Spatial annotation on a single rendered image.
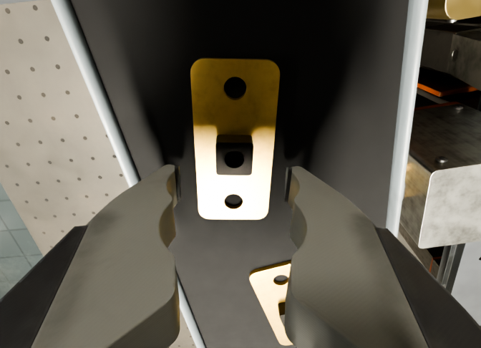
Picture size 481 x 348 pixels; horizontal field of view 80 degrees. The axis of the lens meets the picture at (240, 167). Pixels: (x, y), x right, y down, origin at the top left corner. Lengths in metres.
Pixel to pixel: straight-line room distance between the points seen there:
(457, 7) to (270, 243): 0.19
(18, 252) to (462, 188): 2.18
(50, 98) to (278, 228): 0.61
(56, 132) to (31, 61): 0.15
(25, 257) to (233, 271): 2.09
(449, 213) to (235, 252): 0.18
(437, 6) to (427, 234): 0.17
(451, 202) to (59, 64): 0.65
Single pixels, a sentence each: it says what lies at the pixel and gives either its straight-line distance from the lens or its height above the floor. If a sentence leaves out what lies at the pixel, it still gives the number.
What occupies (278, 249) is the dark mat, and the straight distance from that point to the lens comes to 0.18.
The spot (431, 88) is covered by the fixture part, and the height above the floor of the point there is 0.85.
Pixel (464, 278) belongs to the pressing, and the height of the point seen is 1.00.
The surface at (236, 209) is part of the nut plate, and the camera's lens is 0.16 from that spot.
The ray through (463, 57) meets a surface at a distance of 0.35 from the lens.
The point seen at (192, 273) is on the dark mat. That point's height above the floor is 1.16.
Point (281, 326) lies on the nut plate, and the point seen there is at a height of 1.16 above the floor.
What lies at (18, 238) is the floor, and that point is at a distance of 2.15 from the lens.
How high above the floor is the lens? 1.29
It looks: 61 degrees down
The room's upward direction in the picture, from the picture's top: 178 degrees clockwise
